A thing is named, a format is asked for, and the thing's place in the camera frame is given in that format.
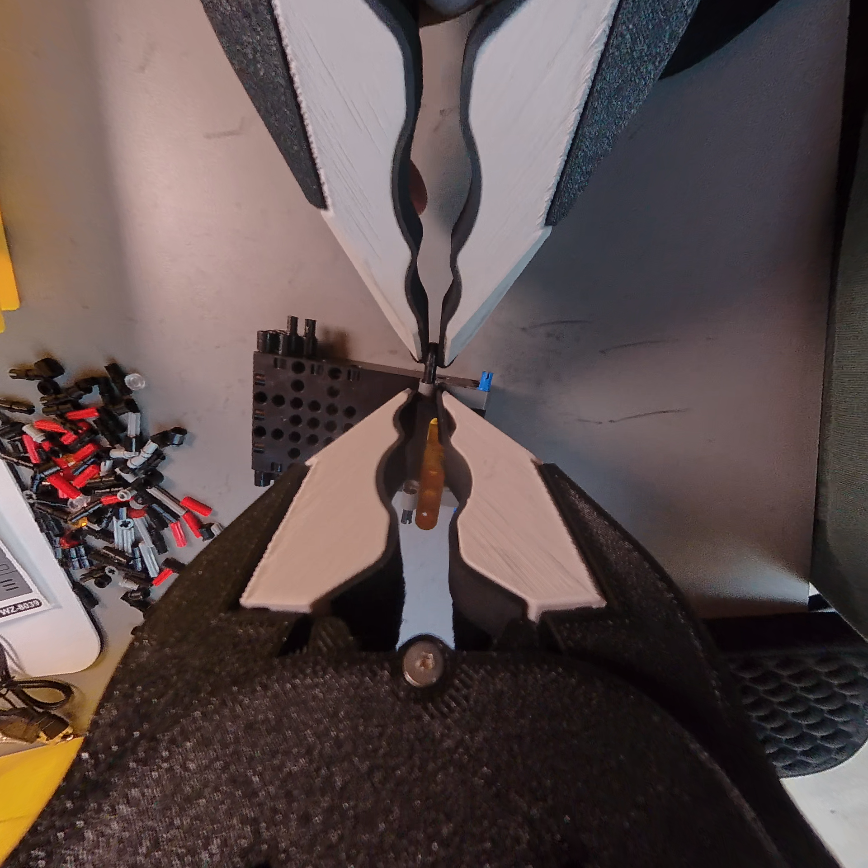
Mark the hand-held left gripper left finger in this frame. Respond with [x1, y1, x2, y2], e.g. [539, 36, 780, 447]
[239, 391, 419, 611]

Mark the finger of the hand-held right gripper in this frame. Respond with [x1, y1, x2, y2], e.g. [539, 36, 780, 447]
[437, 0, 622, 359]
[269, 0, 432, 359]

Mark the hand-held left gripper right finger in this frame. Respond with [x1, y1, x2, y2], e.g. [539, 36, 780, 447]
[440, 391, 609, 621]

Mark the black lego model yellow beam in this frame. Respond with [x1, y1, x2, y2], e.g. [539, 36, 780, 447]
[250, 315, 495, 533]

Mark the pile of loose lego pieces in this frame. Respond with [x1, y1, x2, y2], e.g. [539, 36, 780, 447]
[0, 356, 218, 614]

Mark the white stand base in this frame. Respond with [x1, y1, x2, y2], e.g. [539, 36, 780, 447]
[0, 462, 104, 676]

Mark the sticker sheet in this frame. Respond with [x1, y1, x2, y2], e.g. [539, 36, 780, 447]
[0, 543, 44, 622]

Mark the black cable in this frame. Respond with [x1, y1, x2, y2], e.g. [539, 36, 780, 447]
[0, 641, 80, 747]

